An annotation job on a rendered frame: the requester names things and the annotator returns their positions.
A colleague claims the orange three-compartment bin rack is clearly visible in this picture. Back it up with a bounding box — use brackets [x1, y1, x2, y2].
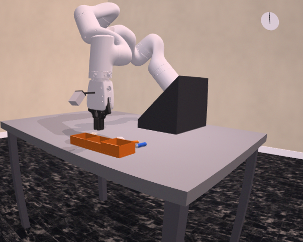
[70, 133, 135, 158]

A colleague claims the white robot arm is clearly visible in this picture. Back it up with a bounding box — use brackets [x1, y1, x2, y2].
[74, 3, 178, 91]

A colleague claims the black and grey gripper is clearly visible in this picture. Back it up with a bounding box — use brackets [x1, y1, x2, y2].
[87, 80, 114, 131]

